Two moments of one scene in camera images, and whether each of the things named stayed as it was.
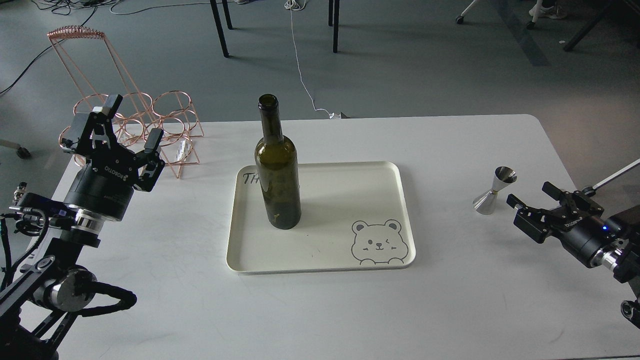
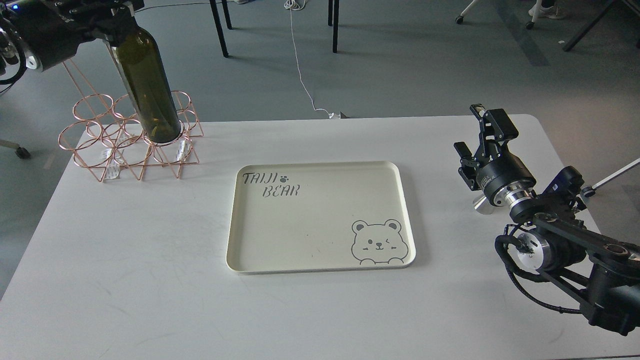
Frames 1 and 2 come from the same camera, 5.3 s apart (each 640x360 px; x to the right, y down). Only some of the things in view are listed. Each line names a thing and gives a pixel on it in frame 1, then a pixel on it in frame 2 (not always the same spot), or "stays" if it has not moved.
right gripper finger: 574,205 -> 495,124
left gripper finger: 154,165 -> 114,33
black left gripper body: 103,186 -> 48,31
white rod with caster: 589,191 stays
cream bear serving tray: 355,215 stays
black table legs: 331,3 stays
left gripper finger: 92,135 -> 112,7
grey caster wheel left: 22,152 stays
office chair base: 530,25 stays
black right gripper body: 584,237 -> 496,174
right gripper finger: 535,223 -> 469,166
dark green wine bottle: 276,159 -> 137,57
